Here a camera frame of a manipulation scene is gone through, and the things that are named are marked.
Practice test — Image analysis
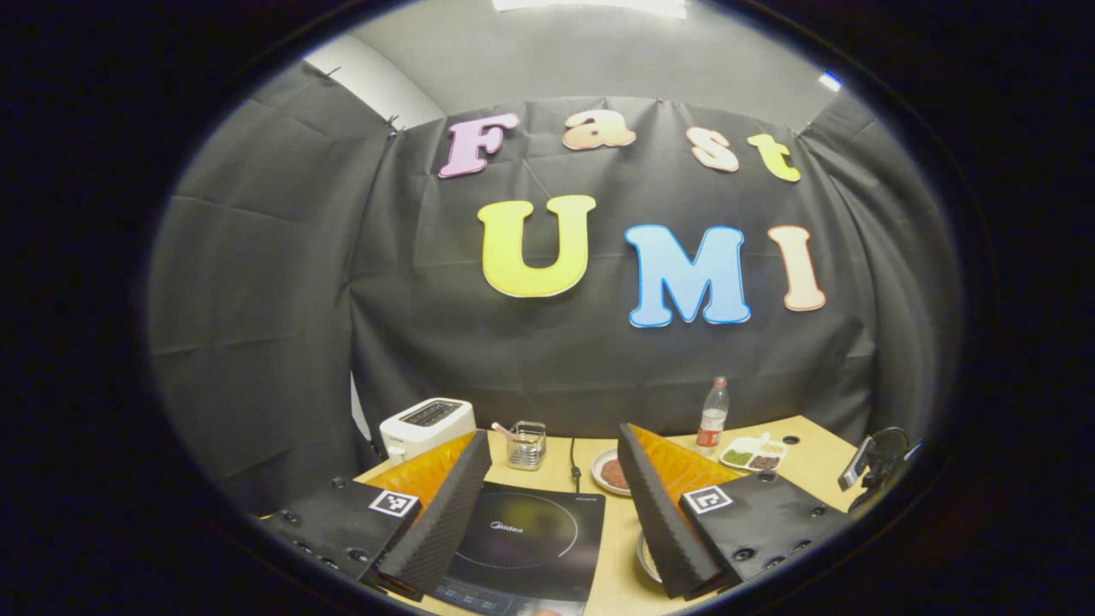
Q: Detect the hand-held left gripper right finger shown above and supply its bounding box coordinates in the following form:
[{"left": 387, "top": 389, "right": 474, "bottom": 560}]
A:
[{"left": 618, "top": 423, "right": 856, "bottom": 601}]

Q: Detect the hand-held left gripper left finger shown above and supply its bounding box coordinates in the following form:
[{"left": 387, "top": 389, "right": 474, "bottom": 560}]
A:
[{"left": 252, "top": 429, "right": 494, "bottom": 600}]

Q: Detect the steel pot with black handle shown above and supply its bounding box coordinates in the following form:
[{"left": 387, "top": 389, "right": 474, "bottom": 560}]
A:
[{"left": 636, "top": 530, "right": 665, "bottom": 585}]

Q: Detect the black induction cooktop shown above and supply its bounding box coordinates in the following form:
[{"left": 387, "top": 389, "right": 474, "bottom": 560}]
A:
[{"left": 432, "top": 482, "right": 607, "bottom": 616}]

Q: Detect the white round plate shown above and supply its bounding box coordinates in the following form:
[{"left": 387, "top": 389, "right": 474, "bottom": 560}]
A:
[{"left": 591, "top": 447, "right": 634, "bottom": 498}]

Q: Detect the white toaster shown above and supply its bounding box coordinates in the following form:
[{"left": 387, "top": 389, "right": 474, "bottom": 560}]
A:
[{"left": 379, "top": 398, "right": 476, "bottom": 465}]

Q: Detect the clear water bottle red label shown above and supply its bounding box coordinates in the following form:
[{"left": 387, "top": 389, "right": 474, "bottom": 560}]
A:
[{"left": 695, "top": 376, "right": 731, "bottom": 454}]

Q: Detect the white divided dish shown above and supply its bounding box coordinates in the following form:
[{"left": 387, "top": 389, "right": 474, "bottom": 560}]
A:
[{"left": 719, "top": 434, "right": 790, "bottom": 473}]

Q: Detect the large ceiling light panel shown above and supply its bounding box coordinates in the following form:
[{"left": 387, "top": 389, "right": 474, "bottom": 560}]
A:
[{"left": 492, "top": 0, "right": 688, "bottom": 20}]

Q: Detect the small wire basket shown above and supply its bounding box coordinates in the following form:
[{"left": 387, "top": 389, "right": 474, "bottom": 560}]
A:
[{"left": 506, "top": 421, "right": 548, "bottom": 471}]

